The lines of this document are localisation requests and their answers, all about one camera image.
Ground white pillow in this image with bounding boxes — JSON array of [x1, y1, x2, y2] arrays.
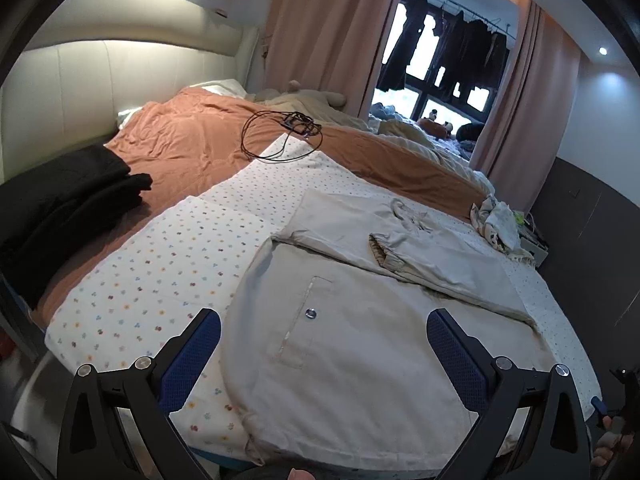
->
[[200, 79, 248, 98]]

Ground black cable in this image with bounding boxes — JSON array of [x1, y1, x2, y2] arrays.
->
[[241, 110, 325, 162]]

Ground black folded clothes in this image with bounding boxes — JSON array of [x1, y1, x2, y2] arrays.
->
[[0, 144, 153, 311]]

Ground crumpled white patterned cloth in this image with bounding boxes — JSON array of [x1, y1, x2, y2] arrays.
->
[[469, 197, 533, 263]]

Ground small black electronic device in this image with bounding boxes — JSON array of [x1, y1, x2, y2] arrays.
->
[[282, 112, 321, 138]]

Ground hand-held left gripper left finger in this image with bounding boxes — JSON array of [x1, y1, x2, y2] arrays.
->
[[57, 308, 222, 480]]

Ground pink curtain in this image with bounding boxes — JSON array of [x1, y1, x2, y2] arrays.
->
[[470, 0, 583, 213], [262, 0, 413, 121]]

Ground person's left leg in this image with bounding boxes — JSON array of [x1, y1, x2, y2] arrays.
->
[[235, 464, 313, 480]]

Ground orange-brown blanket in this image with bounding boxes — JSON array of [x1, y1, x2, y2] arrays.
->
[[27, 86, 493, 326]]

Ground person's right hand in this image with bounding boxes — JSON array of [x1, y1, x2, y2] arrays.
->
[[590, 412, 636, 466]]

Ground white bedside cabinet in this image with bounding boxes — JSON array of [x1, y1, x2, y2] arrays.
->
[[515, 212, 550, 267]]

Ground beige duvet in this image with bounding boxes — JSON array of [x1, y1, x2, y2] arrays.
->
[[320, 105, 493, 191]]

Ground row of dark hanging clothes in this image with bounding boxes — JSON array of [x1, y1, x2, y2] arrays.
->
[[375, 0, 508, 113]]

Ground white dotted bed sheet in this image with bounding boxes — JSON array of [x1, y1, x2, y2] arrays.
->
[[44, 132, 603, 476]]

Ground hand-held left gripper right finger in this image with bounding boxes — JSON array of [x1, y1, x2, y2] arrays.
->
[[426, 308, 586, 480]]

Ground beige jacket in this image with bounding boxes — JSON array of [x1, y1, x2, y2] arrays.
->
[[220, 189, 543, 473]]

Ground beige plush toy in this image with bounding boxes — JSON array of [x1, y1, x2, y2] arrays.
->
[[255, 80, 346, 108]]

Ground metal clothes rail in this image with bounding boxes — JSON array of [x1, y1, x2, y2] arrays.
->
[[405, 0, 516, 36]]

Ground cream padded headboard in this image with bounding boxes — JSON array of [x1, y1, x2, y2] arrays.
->
[[0, 0, 261, 186]]

